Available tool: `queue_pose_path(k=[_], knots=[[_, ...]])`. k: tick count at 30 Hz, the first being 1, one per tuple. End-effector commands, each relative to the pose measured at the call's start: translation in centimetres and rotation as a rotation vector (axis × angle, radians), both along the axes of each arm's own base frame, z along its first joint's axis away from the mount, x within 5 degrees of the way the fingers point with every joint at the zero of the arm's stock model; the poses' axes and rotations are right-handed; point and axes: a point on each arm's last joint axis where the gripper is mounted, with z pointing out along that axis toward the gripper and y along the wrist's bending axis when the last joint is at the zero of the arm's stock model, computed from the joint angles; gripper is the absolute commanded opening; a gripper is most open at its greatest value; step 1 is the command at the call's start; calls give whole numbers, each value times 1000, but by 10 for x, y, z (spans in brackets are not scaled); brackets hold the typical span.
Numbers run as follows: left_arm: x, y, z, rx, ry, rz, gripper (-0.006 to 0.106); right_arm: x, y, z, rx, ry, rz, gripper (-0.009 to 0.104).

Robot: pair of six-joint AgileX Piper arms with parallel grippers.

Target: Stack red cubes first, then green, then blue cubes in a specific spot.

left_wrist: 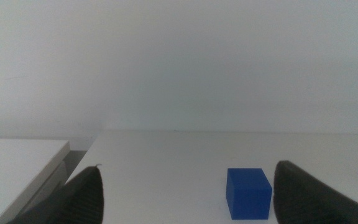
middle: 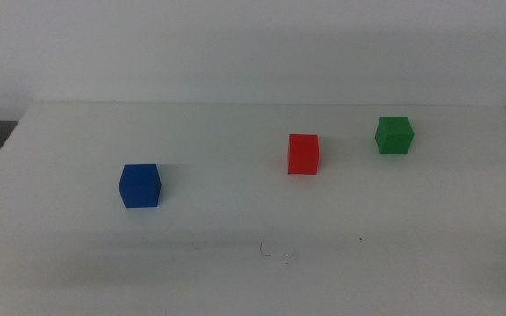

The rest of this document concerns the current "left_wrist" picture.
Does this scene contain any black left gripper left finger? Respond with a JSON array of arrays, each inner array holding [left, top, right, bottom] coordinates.
[[7, 164, 105, 224]]

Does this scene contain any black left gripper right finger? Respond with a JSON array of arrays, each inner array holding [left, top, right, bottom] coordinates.
[[273, 160, 358, 224]]

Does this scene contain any blue cube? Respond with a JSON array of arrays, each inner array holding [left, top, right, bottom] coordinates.
[[225, 167, 273, 220]]

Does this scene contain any white side table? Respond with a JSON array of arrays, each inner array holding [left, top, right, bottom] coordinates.
[[0, 138, 71, 224]]

